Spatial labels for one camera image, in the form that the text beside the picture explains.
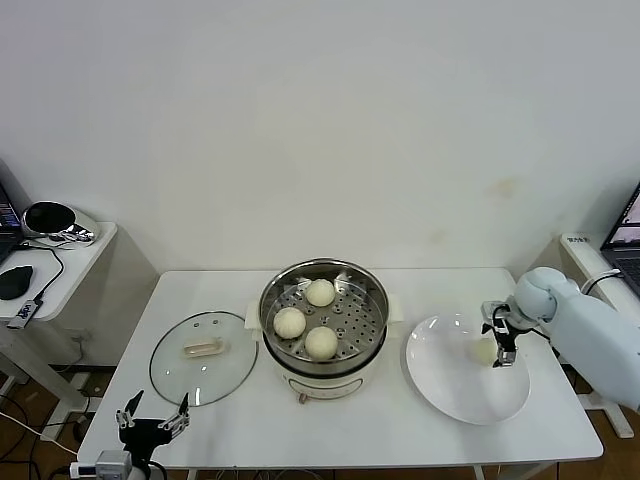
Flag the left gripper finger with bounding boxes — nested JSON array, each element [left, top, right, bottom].
[[115, 389, 146, 430], [158, 392, 194, 433]]

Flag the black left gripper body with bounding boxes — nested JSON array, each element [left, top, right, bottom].
[[118, 418, 176, 459]]

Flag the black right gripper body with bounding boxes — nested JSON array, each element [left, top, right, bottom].
[[494, 312, 519, 354]]

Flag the white steamed baozi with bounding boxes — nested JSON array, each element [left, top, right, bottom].
[[273, 306, 307, 340], [304, 326, 339, 360], [305, 278, 335, 307], [470, 338, 500, 366]]

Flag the round glass pot lid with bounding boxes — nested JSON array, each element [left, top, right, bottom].
[[149, 310, 260, 407]]

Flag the stainless steel steamer pot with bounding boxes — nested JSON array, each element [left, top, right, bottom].
[[244, 258, 404, 374]]

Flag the large white plate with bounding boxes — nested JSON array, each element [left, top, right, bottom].
[[405, 313, 531, 427]]

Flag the white side table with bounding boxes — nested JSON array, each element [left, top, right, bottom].
[[517, 232, 640, 441], [0, 221, 161, 426]]

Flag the grey USB adapter stick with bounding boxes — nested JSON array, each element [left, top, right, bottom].
[[5, 297, 42, 330]]

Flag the cream electric cooker base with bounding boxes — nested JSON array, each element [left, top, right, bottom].
[[264, 334, 387, 405]]

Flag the open laptop with pink screen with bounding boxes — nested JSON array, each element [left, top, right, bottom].
[[0, 158, 24, 266], [599, 179, 640, 294]]

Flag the black computer mouse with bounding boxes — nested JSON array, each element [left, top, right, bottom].
[[0, 266, 34, 301]]

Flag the shiny chrome domed device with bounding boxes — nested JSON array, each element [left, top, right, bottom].
[[22, 200, 99, 246]]

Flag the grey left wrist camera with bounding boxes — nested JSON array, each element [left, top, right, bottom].
[[94, 449, 134, 477]]

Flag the white floor cable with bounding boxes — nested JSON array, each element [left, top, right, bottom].
[[0, 410, 81, 456]]

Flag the black charging cable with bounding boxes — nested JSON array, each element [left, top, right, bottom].
[[582, 272, 622, 297]]

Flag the white charging cable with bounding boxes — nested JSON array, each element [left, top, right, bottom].
[[579, 268, 622, 296]]

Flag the thin black desk cable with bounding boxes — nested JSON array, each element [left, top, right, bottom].
[[17, 239, 65, 304]]

